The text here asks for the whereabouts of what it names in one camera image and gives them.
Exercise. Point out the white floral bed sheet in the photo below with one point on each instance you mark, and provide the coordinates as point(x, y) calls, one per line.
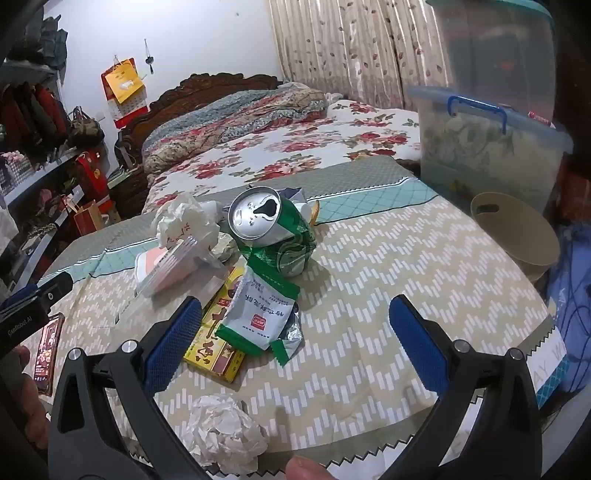
point(300, 152)

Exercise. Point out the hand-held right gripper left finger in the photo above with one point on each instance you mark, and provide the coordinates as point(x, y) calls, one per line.
point(173, 344)

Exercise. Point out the floral patchwork quilt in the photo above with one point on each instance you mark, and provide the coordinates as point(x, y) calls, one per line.
point(231, 120)

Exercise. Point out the crushed green drink can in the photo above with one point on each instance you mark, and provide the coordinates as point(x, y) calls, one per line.
point(277, 240)

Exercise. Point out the leaf patterned beige curtain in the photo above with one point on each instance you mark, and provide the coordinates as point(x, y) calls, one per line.
point(346, 46)

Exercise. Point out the dark green backpacks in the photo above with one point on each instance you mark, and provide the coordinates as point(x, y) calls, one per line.
point(46, 41)

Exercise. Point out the small white carton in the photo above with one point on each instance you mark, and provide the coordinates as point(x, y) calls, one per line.
point(304, 212)

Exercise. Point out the clear storage box teal lid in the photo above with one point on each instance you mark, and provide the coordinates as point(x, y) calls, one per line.
point(498, 46)

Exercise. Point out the row of hanging bags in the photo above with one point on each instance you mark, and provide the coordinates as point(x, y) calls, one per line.
point(37, 115)

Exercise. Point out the green white snack packet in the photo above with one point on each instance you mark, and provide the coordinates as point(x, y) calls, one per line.
point(258, 314)

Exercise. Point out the person's left hand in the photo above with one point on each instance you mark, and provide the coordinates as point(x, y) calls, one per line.
point(27, 401)

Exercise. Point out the blue fabric bag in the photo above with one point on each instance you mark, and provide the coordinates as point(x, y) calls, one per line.
point(568, 286)

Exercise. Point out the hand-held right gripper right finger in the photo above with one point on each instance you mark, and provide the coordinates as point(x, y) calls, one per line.
point(418, 346)

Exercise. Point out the brown paper gift bag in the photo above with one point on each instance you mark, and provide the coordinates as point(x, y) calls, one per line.
point(87, 217)

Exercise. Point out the dark hanging wall ornament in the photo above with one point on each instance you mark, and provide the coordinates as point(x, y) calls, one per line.
point(148, 60)

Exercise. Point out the dark wooden nightstand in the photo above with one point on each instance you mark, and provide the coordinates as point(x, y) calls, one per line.
point(129, 198)

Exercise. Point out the dark red snack bar wrapper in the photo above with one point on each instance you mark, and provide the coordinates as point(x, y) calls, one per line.
point(48, 355)

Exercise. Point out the yellow red wall calendar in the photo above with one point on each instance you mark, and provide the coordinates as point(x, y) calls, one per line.
point(122, 83)

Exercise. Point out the grey storage shelf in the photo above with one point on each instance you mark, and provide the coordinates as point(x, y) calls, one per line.
point(37, 173)

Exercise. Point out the yellow red box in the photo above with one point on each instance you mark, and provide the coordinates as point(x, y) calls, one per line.
point(207, 341)

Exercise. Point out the small red packet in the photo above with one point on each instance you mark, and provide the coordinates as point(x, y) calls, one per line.
point(540, 119)

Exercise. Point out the red shopping bag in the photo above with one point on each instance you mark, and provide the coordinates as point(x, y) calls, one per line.
point(568, 184)

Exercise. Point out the brown handbag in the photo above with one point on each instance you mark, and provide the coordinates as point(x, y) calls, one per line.
point(85, 129)

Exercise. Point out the white paper ball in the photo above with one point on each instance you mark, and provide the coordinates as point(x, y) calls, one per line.
point(226, 429)

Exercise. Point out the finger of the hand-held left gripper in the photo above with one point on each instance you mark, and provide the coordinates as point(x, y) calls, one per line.
point(57, 281)

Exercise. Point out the carved wooden headboard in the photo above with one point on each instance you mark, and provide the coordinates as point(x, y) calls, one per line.
point(184, 87)

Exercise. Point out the beige waste bin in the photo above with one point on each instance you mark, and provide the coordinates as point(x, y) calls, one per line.
point(508, 240)

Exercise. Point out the person's right hand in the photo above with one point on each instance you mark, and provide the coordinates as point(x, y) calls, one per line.
point(304, 470)

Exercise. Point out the white tissue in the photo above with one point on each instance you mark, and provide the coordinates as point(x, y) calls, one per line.
point(184, 221)

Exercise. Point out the pale wrapper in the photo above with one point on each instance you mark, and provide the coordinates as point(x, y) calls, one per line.
point(226, 244)

